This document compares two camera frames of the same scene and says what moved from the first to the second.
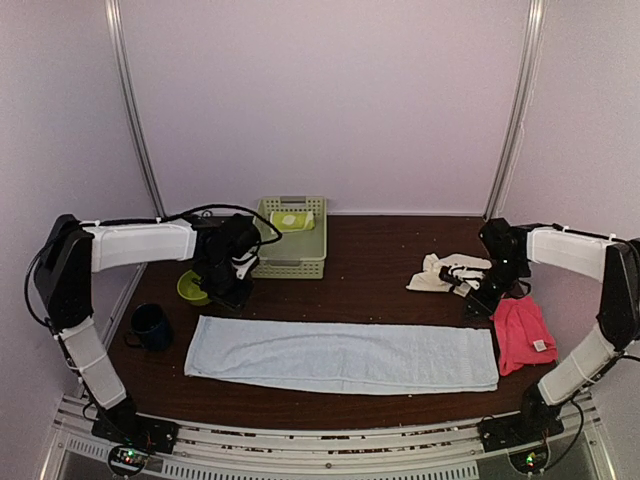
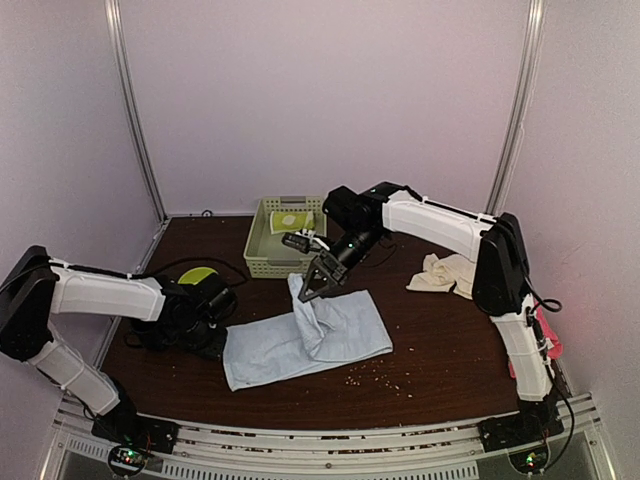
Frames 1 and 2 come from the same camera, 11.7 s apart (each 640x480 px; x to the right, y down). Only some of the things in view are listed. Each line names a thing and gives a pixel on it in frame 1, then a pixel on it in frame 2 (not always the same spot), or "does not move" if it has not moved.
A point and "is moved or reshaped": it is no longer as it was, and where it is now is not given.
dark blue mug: (150, 327) does not move
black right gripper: (484, 306) -> (326, 259)
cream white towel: (429, 278) does not move
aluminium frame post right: (525, 93) does not move
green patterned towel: (292, 221) does not move
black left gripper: (237, 299) -> (213, 350)
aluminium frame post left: (127, 100) does not move
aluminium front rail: (439, 451) does not move
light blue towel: (338, 356) is moved or reshaped
